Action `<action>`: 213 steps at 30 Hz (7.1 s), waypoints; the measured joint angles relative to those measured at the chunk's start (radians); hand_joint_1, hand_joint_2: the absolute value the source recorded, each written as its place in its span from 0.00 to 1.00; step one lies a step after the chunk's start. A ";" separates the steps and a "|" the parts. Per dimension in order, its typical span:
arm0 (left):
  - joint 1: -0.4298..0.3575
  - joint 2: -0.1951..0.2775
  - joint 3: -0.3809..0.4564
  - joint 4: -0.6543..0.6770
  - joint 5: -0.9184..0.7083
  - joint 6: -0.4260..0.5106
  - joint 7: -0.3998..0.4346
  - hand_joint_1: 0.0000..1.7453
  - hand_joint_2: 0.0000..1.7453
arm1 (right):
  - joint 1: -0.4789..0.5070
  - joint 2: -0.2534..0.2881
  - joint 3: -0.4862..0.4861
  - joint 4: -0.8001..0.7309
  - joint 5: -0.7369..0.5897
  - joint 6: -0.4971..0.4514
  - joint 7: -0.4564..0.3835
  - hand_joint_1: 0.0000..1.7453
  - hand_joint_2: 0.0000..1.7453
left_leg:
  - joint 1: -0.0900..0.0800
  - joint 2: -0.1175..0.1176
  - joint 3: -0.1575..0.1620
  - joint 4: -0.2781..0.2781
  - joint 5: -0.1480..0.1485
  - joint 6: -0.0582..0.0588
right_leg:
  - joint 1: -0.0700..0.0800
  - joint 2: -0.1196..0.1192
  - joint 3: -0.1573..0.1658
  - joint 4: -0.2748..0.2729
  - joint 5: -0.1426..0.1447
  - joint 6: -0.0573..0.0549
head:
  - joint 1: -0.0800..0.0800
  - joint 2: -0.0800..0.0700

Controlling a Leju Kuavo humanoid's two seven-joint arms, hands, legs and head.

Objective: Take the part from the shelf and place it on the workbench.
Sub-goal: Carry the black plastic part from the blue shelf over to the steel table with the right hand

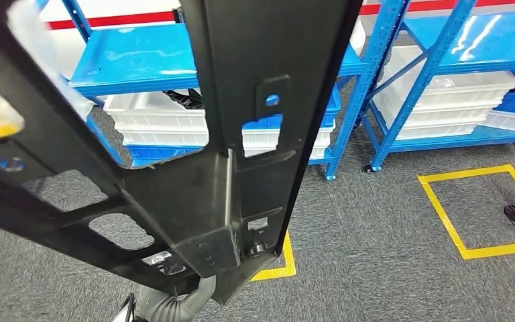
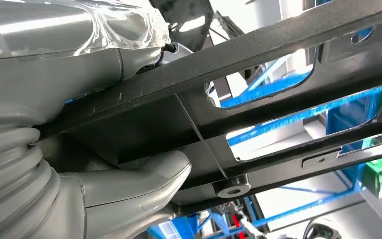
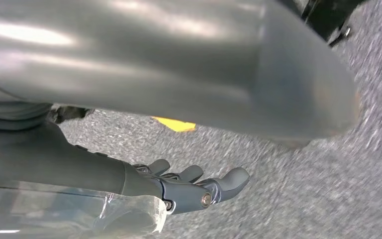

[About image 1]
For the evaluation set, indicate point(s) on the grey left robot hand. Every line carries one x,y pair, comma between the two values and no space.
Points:
204,291

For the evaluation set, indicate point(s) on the black plastic plate part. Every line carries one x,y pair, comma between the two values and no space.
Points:
195,200

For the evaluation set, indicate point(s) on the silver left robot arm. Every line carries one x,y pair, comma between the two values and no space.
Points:
164,309

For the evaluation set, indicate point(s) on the black tangled part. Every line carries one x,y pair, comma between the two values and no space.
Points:
186,98

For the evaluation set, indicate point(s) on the blue steel shelf rack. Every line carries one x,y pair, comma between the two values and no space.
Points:
484,40
142,58

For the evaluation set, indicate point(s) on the yellow floor tape square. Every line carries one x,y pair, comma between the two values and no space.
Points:
439,209
288,262

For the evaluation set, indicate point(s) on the stacked white plastic crates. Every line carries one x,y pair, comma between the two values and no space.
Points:
444,102

